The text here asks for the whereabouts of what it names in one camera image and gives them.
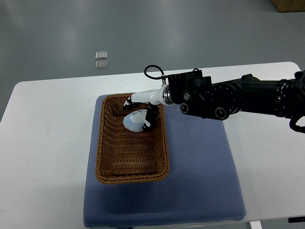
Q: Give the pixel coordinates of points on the brown wicker basket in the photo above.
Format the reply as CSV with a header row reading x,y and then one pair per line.
x,y
124,156

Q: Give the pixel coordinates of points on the lower metal floor plate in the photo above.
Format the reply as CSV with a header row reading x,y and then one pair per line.
x,y
101,65

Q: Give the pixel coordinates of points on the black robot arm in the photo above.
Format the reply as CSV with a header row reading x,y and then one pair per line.
x,y
198,96

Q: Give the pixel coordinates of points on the metal floor plate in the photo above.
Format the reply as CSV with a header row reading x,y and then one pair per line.
x,y
101,65
101,55

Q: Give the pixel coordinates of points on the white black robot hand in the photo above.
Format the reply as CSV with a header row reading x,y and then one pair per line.
x,y
155,97

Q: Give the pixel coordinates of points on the cardboard box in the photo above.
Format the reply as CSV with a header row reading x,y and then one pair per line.
x,y
289,5

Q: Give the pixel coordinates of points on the light blue plush toy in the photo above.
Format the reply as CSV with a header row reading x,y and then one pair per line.
x,y
135,120

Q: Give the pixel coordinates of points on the black table frame part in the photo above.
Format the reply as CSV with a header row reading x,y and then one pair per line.
x,y
296,219

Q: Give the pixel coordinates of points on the upper metal floor plate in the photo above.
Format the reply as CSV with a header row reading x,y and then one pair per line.
x,y
101,55

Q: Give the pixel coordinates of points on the blue quilted mat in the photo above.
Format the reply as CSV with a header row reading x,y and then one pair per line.
x,y
202,184

